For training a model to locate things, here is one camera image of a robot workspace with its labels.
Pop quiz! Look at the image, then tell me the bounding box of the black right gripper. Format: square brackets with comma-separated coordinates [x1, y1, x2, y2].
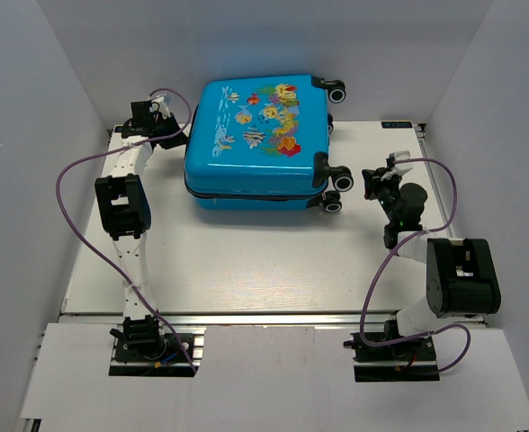
[363, 167, 403, 224]

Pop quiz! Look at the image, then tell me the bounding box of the blue hard-shell suitcase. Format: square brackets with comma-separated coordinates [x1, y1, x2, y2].
[184, 74, 354, 213]

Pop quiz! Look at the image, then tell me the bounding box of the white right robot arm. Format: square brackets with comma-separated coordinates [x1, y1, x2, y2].
[360, 150, 502, 359]

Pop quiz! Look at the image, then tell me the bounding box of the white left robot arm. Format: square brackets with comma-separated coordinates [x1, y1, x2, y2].
[94, 91, 186, 360]

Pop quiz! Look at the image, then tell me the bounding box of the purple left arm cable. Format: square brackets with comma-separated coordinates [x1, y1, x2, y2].
[55, 87, 198, 374]

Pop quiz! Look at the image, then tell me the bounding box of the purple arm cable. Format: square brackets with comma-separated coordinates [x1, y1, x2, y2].
[359, 156, 472, 374]
[55, 87, 198, 374]

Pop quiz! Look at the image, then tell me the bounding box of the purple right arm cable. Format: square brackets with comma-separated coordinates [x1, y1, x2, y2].
[359, 156, 472, 374]

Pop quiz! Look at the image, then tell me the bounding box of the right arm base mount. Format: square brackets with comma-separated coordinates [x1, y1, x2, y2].
[343, 333, 440, 383]

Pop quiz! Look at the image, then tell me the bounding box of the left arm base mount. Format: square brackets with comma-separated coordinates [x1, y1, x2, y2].
[108, 328, 196, 378]

